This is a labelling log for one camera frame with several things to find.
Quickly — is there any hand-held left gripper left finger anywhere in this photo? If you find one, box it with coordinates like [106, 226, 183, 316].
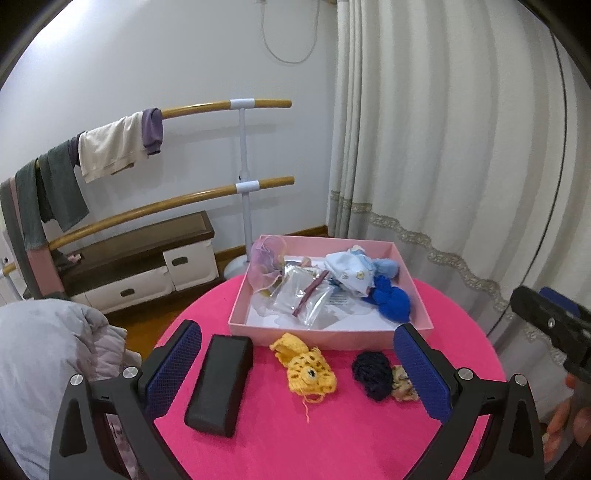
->
[48, 320, 203, 480]

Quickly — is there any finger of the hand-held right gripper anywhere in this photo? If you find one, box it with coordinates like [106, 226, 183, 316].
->
[510, 285, 591, 368]
[539, 286, 581, 319]

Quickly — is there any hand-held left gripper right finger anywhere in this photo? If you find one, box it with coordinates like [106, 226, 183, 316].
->
[392, 323, 546, 480]

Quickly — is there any beige crochet item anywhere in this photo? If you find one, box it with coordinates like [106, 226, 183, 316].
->
[390, 366, 419, 401]

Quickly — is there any navy knit scrunchie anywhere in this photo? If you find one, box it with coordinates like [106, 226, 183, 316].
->
[352, 352, 392, 401]

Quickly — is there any blue knit scrunchie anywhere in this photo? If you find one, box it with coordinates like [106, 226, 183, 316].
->
[365, 276, 411, 323]

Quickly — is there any pink cardboard box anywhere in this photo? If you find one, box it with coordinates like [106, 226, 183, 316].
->
[228, 234, 435, 348]

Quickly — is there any yellow crochet piece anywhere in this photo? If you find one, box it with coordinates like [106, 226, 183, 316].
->
[269, 332, 338, 424]

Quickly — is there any light blue baby garment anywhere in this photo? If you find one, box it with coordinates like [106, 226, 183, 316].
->
[323, 247, 399, 297]

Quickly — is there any pastel organza scrunchie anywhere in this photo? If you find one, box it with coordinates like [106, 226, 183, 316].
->
[248, 235, 290, 296]

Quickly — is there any clear plastic bag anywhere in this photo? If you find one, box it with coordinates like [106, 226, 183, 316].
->
[270, 272, 336, 329]

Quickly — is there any pearl hair clip pack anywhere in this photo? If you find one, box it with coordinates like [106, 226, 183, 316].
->
[279, 258, 326, 283]

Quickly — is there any person's right hand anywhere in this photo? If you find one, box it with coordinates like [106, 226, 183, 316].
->
[544, 373, 578, 464]

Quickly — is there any black hard case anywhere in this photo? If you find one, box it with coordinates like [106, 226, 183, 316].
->
[184, 335, 254, 438]

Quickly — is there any pink round tablecloth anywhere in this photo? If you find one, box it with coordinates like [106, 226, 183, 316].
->
[148, 274, 509, 480]

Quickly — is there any dark-topped storage bench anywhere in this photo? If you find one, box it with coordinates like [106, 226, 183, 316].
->
[55, 211, 219, 315]

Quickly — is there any grey duvet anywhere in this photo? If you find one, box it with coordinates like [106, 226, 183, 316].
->
[0, 298, 112, 480]

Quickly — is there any pink cloth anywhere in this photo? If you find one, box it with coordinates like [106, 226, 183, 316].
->
[8, 178, 65, 301]

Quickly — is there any cream pleated curtain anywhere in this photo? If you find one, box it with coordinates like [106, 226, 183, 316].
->
[323, 0, 591, 370]

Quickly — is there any dark grey towel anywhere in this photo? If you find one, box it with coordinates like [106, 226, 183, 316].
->
[14, 159, 49, 252]
[38, 141, 90, 233]

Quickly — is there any grey cloth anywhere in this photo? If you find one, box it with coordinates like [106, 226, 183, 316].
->
[0, 182, 36, 296]

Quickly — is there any cream garment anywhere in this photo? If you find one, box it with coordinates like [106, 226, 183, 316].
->
[78, 112, 149, 184]

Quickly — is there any purple garment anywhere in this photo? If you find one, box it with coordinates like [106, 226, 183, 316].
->
[142, 107, 164, 156]

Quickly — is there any wooden ballet barre stand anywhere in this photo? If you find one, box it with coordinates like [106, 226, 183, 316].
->
[0, 98, 296, 301]

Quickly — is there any thin black cable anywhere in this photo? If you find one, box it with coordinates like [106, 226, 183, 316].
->
[488, 25, 568, 340]

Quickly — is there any white power cable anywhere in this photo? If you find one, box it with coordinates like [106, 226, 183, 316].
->
[260, 0, 320, 65]

